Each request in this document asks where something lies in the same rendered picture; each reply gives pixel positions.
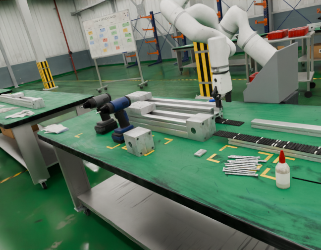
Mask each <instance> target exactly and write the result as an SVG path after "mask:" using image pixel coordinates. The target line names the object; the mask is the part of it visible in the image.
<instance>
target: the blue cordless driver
mask: <svg viewBox="0 0 321 250"><path fill-rule="evenodd" d="M130 105H131V100H130V98H129V97H127V96H124V97H121V98H118V99H115V100H113V101H110V102H108V103H106V104H104V106H103V107H101V108H100V109H99V112H97V113H96V114H98V113H101V114H108V115H110V114H112V113H115V114H114V116H115V118H116V119H117V120H118V123H119V125H120V127H118V128H116V129H114V133H112V136H111V137H112V139H113V141H114V142H116V143H120V144H123V143H125V140H124V136H123V133H125V132H128V131H130V130H132V129H134V128H136V127H134V126H133V125H130V123H129V118H128V115H127V113H126V111H125V110H124V109H125V108H128V107H129V106H130Z"/></svg>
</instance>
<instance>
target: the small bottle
mask: <svg viewBox="0 0 321 250"><path fill-rule="evenodd" d="M275 174H276V186H277V187H278V188H280V189H287V188H289V187H290V168H289V166H288V165H287V163H286V162H285V155H284V152H283V150H281V151H280V155H279V163H278V164H277V165H276V167H275Z"/></svg>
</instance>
